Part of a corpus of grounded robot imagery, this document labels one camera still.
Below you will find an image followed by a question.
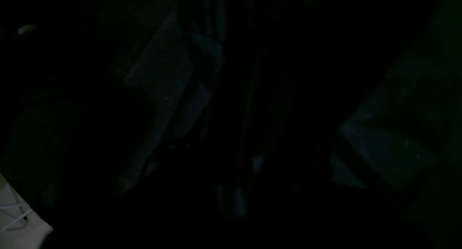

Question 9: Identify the dark navy t-shirt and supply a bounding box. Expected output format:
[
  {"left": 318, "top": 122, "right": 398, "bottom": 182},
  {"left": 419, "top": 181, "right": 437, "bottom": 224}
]
[{"left": 1, "top": 0, "right": 461, "bottom": 249}]

